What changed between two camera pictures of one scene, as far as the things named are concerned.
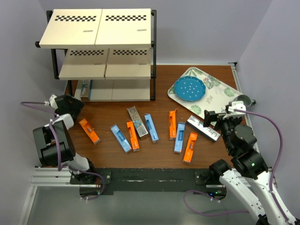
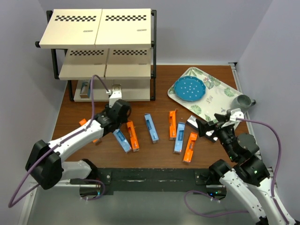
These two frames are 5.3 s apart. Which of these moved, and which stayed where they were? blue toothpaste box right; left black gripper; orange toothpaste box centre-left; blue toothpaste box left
Moved: left black gripper
Stayed: orange toothpaste box centre-left; blue toothpaste box right; blue toothpaste box left
